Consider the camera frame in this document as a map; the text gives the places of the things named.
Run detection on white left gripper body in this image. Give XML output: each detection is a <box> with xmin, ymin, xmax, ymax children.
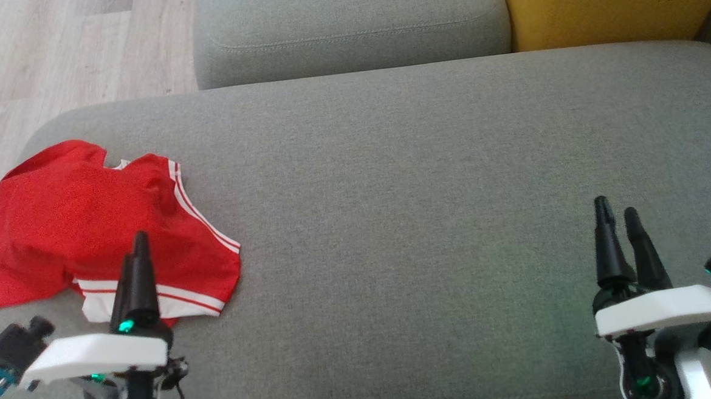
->
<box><xmin>15</xmin><ymin>317</ymin><xmax>177</xmax><ymax>389</ymax></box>

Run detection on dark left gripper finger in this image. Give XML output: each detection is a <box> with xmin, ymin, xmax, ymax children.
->
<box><xmin>106</xmin><ymin>253</ymin><xmax>139</xmax><ymax>333</ymax></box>
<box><xmin>126</xmin><ymin>230</ymin><xmax>163</xmax><ymax>332</ymax></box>

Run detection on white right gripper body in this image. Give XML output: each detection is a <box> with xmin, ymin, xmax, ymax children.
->
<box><xmin>591</xmin><ymin>280</ymin><xmax>711</xmax><ymax>339</ymax></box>

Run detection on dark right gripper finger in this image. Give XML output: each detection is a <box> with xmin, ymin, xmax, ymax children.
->
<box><xmin>591</xmin><ymin>194</ymin><xmax>637</xmax><ymax>291</ymax></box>
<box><xmin>623</xmin><ymin>205</ymin><xmax>674</xmax><ymax>295</ymax></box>

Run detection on red shorts with white stripes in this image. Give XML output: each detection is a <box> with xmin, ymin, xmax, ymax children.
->
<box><xmin>64</xmin><ymin>150</ymin><xmax>246</xmax><ymax>332</ymax></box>

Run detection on large grey sofa seat cushion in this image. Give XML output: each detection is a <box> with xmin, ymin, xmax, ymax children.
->
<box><xmin>0</xmin><ymin>38</ymin><xmax>711</xmax><ymax>399</ymax></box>

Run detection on yellow sofa backrest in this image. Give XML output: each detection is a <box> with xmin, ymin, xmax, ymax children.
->
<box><xmin>496</xmin><ymin>0</ymin><xmax>711</xmax><ymax>54</ymax></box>

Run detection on small grey sofa seat cushion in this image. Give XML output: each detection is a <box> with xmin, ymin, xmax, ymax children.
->
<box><xmin>190</xmin><ymin>0</ymin><xmax>514</xmax><ymax>91</ymax></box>

